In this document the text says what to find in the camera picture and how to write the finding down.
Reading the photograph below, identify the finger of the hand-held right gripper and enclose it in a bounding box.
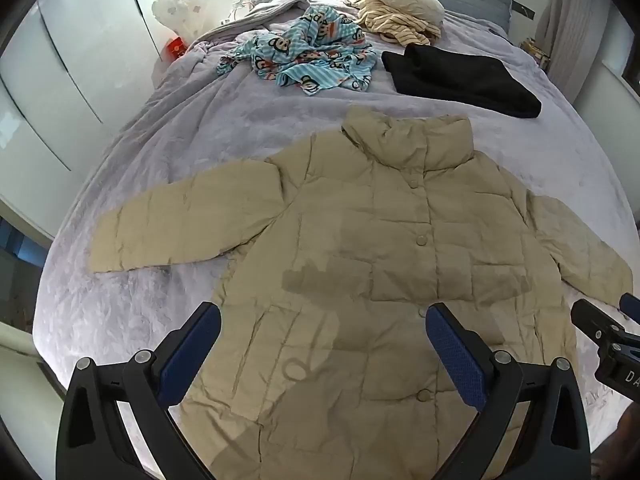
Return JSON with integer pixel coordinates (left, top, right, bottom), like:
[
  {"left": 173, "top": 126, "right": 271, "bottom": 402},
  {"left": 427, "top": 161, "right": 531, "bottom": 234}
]
[
  {"left": 571, "top": 299, "right": 628, "bottom": 343},
  {"left": 619, "top": 292, "right": 640, "bottom": 322}
]

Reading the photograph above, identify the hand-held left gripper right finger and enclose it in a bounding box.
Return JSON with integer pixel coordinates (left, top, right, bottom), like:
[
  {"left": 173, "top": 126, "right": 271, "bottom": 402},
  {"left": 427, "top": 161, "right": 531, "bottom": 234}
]
[{"left": 425, "top": 302, "right": 593, "bottom": 480}]

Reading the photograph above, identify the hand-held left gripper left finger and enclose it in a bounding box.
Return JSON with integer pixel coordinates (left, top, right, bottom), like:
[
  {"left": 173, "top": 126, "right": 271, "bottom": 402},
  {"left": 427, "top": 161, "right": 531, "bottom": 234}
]
[{"left": 56, "top": 301, "right": 222, "bottom": 480}]

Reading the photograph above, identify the beige puffer jacket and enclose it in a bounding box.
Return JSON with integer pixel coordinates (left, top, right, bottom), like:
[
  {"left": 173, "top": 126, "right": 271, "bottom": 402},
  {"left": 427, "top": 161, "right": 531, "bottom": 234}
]
[{"left": 87, "top": 105, "right": 635, "bottom": 480}]

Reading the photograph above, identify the lilac plush blanket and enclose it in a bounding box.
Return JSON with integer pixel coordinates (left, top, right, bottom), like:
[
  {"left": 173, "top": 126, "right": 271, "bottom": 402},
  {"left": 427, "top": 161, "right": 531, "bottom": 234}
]
[{"left": 30, "top": 0, "right": 640, "bottom": 480}]

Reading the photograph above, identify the yellow bedside box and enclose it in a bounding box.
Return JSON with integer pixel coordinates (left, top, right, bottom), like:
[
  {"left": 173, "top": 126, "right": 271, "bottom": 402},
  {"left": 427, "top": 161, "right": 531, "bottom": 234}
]
[{"left": 520, "top": 37, "right": 551, "bottom": 71}]

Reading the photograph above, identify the black folded garment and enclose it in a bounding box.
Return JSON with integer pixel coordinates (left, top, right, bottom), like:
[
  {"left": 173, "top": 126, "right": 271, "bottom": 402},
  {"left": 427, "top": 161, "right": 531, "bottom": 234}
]
[{"left": 381, "top": 42, "right": 543, "bottom": 120}]

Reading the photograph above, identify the white wardrobe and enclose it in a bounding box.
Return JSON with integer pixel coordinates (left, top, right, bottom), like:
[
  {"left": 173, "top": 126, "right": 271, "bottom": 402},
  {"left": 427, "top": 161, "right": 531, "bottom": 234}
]
[{"left": 0, "top": 0, "right": 168, "bottom": 241}]

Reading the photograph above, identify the grey curtain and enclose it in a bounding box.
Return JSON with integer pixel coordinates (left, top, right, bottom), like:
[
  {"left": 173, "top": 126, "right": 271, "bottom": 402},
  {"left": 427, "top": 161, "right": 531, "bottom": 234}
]
[{"left": 537, "top": 0, "right": 631, "bottom": 96}]

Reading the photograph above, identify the blue monkey print cloth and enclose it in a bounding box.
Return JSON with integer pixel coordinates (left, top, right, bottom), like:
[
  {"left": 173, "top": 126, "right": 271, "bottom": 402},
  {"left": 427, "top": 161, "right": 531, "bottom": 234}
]
[{"left": 216, "top": 4, "right": 379, "bottom": 98}]

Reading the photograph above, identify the beige striped garment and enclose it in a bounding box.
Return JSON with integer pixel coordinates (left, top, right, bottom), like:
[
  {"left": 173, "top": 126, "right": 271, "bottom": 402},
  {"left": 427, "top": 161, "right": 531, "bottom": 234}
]
[{"left": 345, "top": 0, "right": 443, "bottom": 47}]

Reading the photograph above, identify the grey duvet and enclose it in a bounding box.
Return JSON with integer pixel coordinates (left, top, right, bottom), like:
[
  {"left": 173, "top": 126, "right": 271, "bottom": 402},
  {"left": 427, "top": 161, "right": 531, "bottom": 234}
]
[{"left": 192, "top": 0, "right": 313, "bottom": 56}]

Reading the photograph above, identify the white printed plastic bag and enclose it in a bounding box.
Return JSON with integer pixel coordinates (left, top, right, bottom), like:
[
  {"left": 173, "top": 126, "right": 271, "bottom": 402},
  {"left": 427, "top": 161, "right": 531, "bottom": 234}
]
[{"left": 151, "top": 0, "right": 210, "bottom": 43}]

